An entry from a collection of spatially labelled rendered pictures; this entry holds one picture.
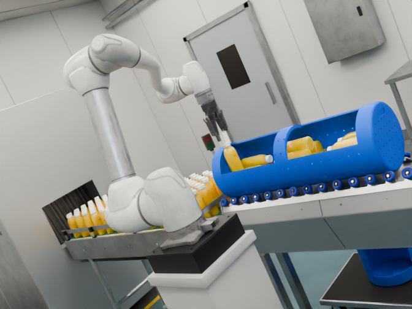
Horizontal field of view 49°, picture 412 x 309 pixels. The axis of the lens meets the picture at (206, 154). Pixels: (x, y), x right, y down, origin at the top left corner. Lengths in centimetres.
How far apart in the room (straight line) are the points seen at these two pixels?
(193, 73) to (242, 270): 97
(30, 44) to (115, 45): 523
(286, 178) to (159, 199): 66
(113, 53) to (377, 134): 105
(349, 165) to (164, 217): 76
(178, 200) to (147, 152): 581
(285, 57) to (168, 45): 196
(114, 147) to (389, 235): 117
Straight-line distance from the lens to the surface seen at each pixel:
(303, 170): 199
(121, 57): 179
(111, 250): 322
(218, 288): 164
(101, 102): 184
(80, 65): 186
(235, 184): 224
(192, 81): 220
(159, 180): 164
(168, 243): 172
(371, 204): 194
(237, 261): 171
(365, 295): 276
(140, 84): 767
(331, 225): 209
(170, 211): 164
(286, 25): 573
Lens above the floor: 160
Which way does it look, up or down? 9 degrees down
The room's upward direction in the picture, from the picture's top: 25 degrees counter-clockwise
